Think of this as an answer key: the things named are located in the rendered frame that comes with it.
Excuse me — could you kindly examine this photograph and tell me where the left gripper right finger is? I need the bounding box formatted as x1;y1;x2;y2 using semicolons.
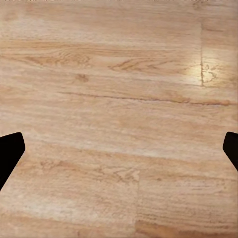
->
223;132;238;171

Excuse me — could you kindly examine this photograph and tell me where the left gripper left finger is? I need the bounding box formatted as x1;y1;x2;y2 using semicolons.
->
0;132;25;190

